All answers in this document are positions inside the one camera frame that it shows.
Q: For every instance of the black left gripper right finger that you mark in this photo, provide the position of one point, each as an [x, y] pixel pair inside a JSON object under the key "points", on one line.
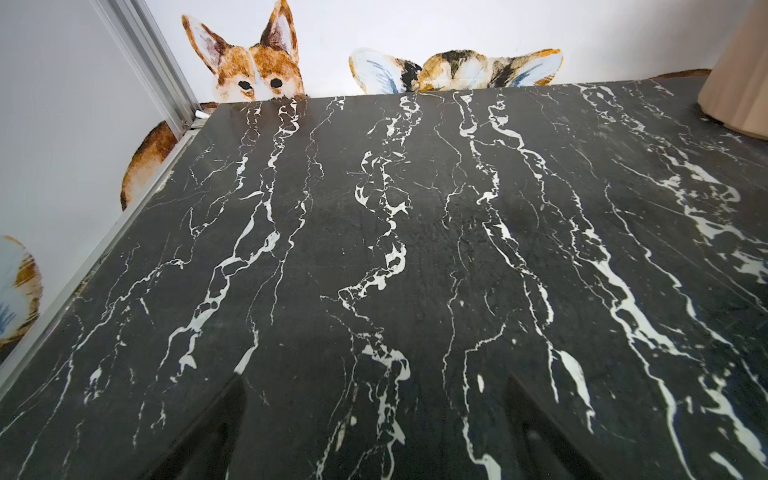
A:
{"points": [[541, 446]]}

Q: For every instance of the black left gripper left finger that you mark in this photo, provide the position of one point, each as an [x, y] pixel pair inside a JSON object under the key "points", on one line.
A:
{"points": [[203, 450]]}

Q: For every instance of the beige ribbed plant pot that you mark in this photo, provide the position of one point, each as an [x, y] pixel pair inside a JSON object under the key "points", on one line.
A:
{"points": [[735, 92]]}

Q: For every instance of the aluminium frame post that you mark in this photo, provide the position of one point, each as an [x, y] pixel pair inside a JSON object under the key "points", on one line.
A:
{"points": [[137, 33]]}

